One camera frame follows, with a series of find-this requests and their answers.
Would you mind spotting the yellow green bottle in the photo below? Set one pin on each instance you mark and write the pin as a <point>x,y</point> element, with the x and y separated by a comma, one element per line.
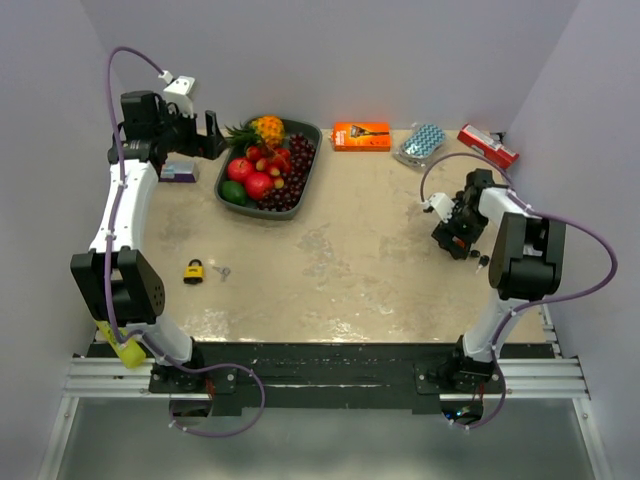
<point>129,352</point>

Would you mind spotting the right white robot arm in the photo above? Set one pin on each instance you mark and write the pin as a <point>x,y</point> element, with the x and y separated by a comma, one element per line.
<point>525,266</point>

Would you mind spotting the purple grape bunch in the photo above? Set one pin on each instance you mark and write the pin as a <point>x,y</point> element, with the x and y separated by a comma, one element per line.
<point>302,158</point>

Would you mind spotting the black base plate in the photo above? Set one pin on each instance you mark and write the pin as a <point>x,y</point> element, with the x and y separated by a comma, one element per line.
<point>328,376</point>

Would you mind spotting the red box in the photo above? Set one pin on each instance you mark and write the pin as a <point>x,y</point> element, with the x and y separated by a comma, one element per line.
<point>492,149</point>

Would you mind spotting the small red cherries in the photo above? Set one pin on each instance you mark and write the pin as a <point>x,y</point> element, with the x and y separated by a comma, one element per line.
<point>276,163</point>

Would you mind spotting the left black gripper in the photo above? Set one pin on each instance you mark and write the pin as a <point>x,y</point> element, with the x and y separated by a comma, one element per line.
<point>209,146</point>

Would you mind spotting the dark grey fruit tray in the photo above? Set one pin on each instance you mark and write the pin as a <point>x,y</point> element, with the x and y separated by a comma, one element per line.
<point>251,208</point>

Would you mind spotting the purple toothpaste box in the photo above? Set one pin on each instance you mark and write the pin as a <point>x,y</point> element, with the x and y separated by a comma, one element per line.
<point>179,171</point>

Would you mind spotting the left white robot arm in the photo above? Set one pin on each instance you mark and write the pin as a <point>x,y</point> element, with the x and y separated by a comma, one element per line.
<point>124,294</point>

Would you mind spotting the orange razor box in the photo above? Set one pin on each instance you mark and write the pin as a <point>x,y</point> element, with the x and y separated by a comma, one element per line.
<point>361,137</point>

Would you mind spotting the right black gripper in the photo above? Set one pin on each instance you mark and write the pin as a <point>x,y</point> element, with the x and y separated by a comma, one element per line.
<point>446,232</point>

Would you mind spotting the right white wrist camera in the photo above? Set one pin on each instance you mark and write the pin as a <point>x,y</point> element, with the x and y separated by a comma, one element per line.
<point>441,204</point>

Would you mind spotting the small silver key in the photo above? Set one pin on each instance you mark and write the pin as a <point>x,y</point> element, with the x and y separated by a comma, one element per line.
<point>224,272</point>

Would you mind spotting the blue patterned sponge pack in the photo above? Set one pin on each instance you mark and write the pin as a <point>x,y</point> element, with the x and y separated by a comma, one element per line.
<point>421,144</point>

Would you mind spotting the black orange-padlock keys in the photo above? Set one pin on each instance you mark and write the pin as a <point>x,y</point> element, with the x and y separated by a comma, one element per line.
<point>482,259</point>

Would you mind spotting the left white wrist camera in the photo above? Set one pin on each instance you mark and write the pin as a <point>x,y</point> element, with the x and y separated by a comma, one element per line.
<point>180,91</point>

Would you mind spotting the yellow padlock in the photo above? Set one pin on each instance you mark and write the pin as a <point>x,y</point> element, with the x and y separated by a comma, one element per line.
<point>194,273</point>

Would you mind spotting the red pomegranate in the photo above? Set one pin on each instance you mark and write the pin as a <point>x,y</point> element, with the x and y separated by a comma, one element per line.
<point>258,185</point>

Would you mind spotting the green avocado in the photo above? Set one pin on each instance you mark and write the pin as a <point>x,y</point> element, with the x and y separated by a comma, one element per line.
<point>234,193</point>

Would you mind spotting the red apple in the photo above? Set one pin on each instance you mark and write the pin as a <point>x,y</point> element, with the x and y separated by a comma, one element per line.
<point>239,169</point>

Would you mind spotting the toy pineapple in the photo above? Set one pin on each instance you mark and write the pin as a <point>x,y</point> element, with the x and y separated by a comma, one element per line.
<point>264,131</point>

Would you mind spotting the aluminium frame rail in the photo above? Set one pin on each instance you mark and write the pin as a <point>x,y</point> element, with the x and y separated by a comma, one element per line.
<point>528,371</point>

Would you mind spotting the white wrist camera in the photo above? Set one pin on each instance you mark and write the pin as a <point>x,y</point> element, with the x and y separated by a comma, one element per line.
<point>441,204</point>
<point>180,91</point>

